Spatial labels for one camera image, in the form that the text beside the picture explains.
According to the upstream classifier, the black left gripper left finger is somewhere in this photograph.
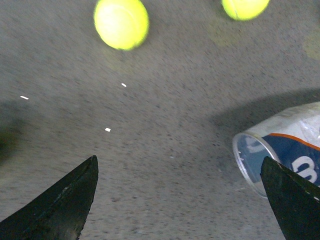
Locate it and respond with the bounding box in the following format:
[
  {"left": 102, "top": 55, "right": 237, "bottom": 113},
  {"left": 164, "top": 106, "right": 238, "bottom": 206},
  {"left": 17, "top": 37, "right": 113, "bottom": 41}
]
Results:
[{"left": 0, "top": 155, "right": 99, "bottom": 240}]

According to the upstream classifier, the tennis ball centre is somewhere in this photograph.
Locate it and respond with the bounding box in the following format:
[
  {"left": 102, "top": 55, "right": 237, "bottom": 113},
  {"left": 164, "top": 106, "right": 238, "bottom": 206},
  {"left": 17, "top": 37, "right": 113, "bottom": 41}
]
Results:
[{"left": 221, "top": 0, "right": 270, "bottom": 21}]

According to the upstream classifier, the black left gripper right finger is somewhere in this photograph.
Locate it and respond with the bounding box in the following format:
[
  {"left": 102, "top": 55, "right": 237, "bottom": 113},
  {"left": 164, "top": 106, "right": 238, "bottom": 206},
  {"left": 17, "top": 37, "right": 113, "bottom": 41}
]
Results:
[{"left": 260, "top": 156, "right": 320, "bottom": 240}]

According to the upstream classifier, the tennis ball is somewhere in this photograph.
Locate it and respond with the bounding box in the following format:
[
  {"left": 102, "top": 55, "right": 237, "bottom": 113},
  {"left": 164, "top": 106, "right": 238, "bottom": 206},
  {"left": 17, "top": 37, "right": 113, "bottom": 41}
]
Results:
[
  {"left": 221, "top": 0, "right": 270, "bottom": 21},
  {"left": 93, "top": 0, "right": 150, "bottom": 51}
]

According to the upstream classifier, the clear Wilson tennis ball can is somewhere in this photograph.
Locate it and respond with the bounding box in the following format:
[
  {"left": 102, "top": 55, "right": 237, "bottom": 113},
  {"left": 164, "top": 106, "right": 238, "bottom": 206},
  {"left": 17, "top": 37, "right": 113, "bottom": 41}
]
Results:
[{"left": 232, "top": 102, "right": 320, "bottom": 198}]

